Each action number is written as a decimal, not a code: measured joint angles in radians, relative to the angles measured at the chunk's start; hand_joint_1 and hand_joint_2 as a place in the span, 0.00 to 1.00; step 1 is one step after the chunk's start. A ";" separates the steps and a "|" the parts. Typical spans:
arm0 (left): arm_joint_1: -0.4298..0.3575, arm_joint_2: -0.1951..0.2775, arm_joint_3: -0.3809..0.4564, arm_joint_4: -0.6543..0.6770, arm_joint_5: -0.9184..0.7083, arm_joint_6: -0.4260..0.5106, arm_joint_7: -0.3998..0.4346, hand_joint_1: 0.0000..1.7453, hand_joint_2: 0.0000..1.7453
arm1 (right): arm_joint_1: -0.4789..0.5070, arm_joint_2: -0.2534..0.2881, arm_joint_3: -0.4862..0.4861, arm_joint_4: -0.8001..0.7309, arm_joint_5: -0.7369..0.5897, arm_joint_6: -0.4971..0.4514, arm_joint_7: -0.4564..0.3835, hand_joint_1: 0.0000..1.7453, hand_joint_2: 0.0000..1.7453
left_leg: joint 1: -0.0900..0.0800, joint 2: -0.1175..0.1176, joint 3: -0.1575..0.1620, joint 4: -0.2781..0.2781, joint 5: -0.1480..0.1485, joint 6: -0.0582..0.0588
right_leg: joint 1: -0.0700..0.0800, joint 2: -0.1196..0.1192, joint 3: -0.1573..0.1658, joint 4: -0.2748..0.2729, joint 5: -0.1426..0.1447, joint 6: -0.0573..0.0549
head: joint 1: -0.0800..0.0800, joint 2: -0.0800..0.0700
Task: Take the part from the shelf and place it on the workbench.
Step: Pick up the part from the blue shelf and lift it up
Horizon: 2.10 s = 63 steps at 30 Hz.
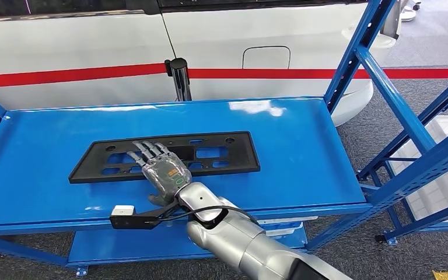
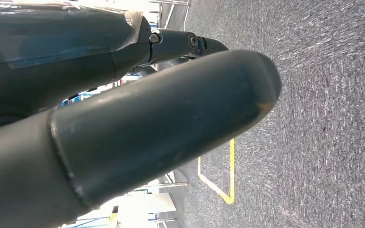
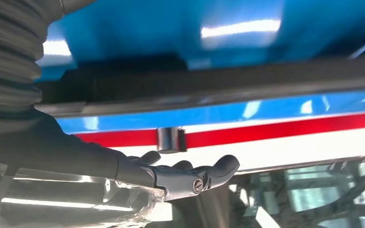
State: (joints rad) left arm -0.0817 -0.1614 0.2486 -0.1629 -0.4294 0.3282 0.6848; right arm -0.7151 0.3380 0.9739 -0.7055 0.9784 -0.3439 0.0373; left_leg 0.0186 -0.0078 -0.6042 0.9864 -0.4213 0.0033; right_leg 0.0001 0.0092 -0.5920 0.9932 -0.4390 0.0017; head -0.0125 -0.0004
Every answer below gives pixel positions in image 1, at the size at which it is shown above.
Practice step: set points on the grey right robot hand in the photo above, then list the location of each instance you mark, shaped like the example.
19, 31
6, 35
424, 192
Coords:
166, 174

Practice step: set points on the black plastic plate holder part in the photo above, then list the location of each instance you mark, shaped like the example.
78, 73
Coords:
239, 154

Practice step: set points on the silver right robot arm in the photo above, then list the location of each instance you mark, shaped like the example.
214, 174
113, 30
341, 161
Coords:
231, 235

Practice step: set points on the blue plastic crate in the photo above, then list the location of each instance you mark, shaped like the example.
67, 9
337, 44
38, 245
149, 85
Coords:
282, 226

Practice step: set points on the red barrier belt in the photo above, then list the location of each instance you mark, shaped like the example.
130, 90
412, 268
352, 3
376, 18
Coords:
324, 73
73, 74

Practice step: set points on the white car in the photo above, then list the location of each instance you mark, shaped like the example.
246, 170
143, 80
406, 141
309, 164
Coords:
73, 42

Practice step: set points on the white plastic crate stack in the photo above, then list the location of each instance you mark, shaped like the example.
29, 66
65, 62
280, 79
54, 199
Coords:
440, 181

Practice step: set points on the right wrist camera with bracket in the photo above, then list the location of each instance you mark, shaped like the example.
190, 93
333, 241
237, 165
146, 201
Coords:
123, 211

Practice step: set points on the chrome barrier stanchion post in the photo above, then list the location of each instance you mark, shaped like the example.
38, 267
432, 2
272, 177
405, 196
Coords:
180, 81

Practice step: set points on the white round pedestal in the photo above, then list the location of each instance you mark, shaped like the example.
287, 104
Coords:
407, 14

